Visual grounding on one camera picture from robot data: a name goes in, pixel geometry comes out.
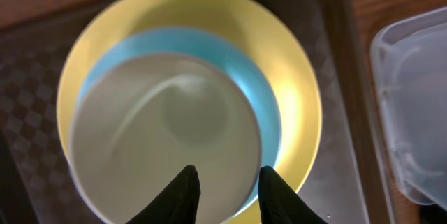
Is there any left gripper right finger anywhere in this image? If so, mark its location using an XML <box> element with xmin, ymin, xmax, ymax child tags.
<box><xmin>258</xmin><ymin>166</ymin><xmax>327</xmax><ymax>224</ymax></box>

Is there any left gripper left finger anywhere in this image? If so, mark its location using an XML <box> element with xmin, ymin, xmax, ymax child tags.
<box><xmin>127</xmin><ymin>165</ymin><xmax>200</xmax><ymax>224</ymax></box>

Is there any white cup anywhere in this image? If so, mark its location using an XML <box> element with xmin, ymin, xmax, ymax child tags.
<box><xmin>68</xmin><ymin>54</ymin><xmax>262</xmax><ymax>223</ymax></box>

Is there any light blue bowl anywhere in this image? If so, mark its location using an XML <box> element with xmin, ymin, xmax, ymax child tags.
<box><xmin>77</xmin><ymin>27</ymin><xmax>283</xmax><ymax>218</ymax></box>

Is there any clear plastic container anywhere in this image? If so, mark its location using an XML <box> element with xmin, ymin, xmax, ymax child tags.
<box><xmin>370</xmin><ymin>8</ymin><xmax>446</xmax><ymax>208</ymax></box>

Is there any yellow plate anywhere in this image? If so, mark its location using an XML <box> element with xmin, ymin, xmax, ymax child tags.
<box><xmin>56</xmin><ymin>0</ymin><xmax>323</xmax><ymax>224</ymax></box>

